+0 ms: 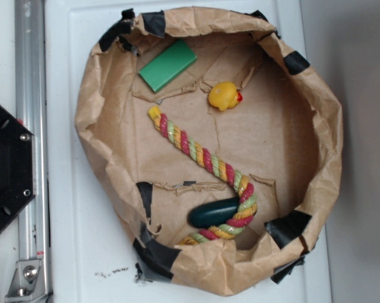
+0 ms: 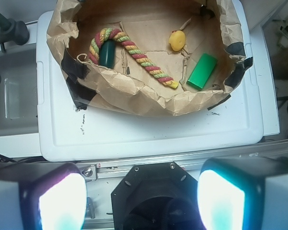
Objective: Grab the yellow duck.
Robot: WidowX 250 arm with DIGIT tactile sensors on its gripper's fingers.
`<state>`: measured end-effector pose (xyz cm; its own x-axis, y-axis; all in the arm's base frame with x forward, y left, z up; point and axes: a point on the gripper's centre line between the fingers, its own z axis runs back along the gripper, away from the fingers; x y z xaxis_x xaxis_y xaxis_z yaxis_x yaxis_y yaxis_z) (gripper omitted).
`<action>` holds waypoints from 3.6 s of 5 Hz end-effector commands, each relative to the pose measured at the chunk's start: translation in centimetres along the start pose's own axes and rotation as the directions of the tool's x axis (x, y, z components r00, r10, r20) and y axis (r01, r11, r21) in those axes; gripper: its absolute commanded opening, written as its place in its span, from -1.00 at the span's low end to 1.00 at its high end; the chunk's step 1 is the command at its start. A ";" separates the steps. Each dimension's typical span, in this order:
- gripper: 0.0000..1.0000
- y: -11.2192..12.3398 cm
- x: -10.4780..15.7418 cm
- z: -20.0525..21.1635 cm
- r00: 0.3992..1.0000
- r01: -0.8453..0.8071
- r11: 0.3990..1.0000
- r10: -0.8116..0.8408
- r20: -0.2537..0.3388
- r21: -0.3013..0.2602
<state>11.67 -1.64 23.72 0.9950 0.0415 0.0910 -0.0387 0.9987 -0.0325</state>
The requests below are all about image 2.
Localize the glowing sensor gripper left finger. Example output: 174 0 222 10
0 162 87 230

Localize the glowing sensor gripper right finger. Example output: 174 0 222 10
197 157 288 230

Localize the yellow rubber duck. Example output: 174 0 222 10
168 30 186 51

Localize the white plastic bin lid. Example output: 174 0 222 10
36 11 264 161

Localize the clear plastic container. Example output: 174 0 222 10
0 46 38 137

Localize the green rectangular block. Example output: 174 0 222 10
187 53 218 90

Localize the crumpled brown paper bag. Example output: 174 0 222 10
47 0 252 116

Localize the dark green cylinder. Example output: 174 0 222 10
100 40 115 69

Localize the black clamp knob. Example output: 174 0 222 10
0 13 30 53

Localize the aluminium extrusion rail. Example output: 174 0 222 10
76 139 288 180

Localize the black octagonal mount plate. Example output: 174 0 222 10
111 162 205 230

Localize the multicolour twisted rope toy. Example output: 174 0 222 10
88 28 179 89

